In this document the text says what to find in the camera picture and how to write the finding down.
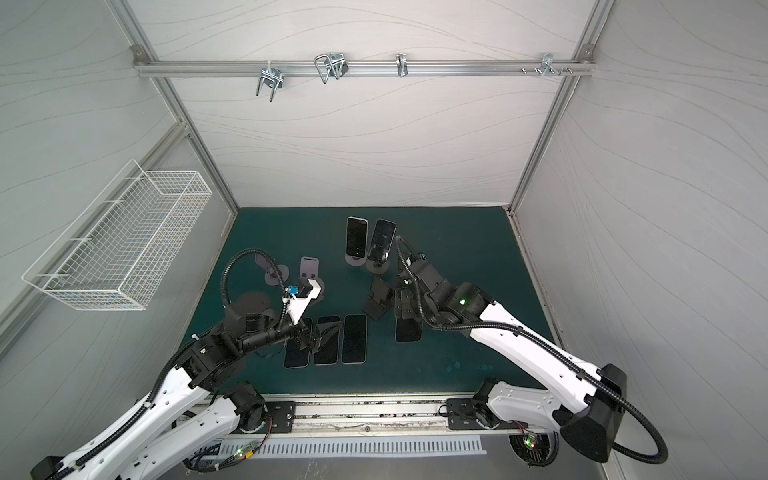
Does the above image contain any teal phone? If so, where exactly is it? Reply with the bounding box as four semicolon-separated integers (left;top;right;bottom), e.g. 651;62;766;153
395;318;423;343

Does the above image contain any silver phone black screen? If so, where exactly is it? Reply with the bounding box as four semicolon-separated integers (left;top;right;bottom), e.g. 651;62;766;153
283;338;313;369

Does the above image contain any purple phone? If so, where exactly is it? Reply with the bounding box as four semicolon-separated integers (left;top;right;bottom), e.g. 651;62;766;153
313;316;341;366

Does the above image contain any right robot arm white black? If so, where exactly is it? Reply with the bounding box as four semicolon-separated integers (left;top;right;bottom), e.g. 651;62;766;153
398;259;627;463

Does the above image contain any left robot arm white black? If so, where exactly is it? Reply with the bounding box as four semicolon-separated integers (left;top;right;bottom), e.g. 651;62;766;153
30;280;322;479

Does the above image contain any black folding phone stand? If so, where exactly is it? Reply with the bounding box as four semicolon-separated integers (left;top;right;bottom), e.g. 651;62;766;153
362;276;393;321

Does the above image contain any round grey stand back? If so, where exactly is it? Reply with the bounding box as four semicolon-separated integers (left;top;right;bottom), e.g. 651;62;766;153
365;259;390;275

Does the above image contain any pink phone on back stand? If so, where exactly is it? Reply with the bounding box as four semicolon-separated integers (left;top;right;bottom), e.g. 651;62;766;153
367;218;397;264

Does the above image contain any metal u-bolt clamp middle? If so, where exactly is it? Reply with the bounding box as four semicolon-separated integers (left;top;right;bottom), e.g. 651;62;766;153
314;52;349;84

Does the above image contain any metal u-bolt clamp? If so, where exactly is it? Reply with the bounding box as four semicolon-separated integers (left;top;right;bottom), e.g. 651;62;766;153
255;65;284;102
314;52;349;84

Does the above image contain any metal u-bolt clamp left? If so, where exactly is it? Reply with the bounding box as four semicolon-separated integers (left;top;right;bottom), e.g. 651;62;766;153
255;65;284;102

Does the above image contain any aluminium top cross bar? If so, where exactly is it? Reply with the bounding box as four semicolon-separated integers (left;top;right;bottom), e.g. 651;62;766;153
134;57;596;78

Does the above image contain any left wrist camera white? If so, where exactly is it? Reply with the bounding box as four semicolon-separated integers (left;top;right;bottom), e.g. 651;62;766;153
286;278;322;325

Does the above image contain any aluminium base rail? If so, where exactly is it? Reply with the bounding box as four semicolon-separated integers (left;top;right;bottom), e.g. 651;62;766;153
197;392;571;439

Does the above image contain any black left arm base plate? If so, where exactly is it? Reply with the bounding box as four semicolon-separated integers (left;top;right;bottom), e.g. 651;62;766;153
266;401;297;434

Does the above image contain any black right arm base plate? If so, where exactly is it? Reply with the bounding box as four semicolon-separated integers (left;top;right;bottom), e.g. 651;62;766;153
437;398;500;431

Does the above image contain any white slotted cable duct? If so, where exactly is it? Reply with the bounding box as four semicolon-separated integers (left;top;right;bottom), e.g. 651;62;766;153
251;435;487;459

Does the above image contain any black corrugated left cable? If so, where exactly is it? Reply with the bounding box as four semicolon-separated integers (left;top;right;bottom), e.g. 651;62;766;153
47;248;290;480

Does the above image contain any black corrugated cable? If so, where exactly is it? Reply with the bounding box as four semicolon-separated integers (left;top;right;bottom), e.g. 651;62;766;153
47;248;290;480
392;235;670;466

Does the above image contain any black fan under rail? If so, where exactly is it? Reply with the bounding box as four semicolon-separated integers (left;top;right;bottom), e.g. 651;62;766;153
509;432;560;468

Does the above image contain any white wire basket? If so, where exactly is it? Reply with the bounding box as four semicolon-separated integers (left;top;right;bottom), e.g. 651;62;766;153
21;160;212;311

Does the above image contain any small metal bracket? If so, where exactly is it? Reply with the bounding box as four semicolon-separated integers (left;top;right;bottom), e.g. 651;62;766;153
395;53;408;78

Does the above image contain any metal bolt bracket right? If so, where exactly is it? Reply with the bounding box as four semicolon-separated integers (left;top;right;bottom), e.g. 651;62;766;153
520;53;572;78

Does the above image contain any black corrugated right cable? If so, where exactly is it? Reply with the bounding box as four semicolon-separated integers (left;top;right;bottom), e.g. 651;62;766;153
392;235;670;466

